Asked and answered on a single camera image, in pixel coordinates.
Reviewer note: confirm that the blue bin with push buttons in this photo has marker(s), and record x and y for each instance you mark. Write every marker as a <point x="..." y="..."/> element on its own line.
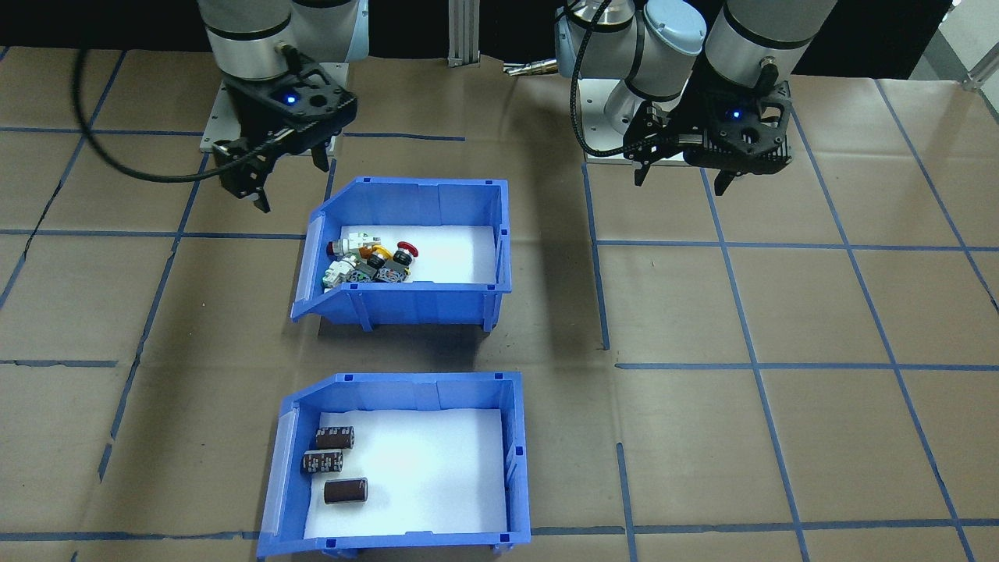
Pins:
<point x="421" y="304"/>

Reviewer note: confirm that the blue bin with batteries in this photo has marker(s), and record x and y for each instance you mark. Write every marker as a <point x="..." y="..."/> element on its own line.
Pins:
<point x="406" y="390"/>

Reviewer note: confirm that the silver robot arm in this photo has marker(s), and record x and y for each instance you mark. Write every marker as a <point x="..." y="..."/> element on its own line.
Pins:
<point x="242" y="31"/>
<point x="765" y="31"/>

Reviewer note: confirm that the black cylinder battery white print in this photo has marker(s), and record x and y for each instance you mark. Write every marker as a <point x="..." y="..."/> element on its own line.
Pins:
<point x="322" y="462"/>
<point x="335" y="437"/>

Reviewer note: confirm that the plain dark cylinder battery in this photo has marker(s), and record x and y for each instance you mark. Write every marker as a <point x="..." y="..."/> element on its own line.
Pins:
<point x="346" y="491"/>

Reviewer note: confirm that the red mushroom push button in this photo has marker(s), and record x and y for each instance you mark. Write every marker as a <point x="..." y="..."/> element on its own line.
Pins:
<point x="406" y="250"/>

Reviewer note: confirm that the black grey contact block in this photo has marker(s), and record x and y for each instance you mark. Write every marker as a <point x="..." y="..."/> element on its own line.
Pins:
<point x="392" y="273"/>

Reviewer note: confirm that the pile of small mixed parts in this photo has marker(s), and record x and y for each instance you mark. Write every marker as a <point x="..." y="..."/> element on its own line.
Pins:
<point x="460" y="254"/>

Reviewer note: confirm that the metal table edge profile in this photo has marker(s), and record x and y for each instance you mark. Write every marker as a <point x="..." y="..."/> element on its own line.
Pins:
<point x="983" y="76"/>

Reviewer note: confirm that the white bin liner sheet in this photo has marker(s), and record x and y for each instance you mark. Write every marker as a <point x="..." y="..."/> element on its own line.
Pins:
<point x="437" y="476"/>

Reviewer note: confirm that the white switch with dark knob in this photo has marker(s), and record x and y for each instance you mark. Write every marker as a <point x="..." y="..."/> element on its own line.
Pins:
<point x="360" y="236"/>

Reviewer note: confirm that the yellow push button switch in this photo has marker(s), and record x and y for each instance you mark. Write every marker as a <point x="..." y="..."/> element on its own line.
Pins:
<point x="380" y="255"/>

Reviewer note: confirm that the white and green switch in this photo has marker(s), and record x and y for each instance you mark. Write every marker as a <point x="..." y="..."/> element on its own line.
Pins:
<point x="337" y="275"/>

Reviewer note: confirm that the aluminium frame post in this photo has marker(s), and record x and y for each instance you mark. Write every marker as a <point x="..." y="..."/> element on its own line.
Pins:
<point x="464" y="35"/>

